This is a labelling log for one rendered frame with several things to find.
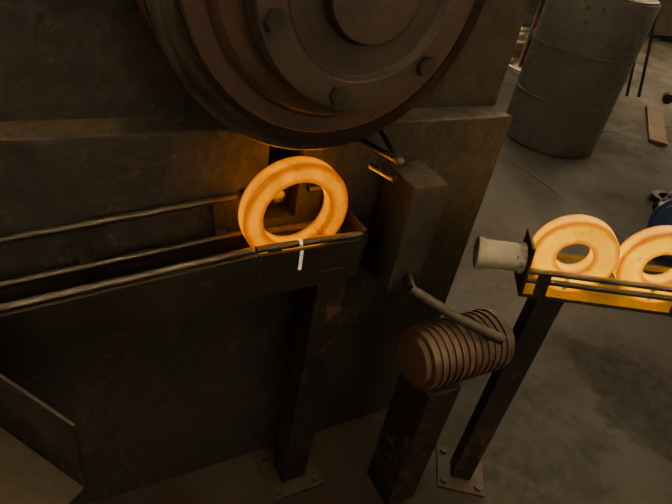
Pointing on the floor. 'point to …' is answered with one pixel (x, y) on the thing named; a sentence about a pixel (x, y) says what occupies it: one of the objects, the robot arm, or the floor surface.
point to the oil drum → (576, 72)
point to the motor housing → (430, 395)
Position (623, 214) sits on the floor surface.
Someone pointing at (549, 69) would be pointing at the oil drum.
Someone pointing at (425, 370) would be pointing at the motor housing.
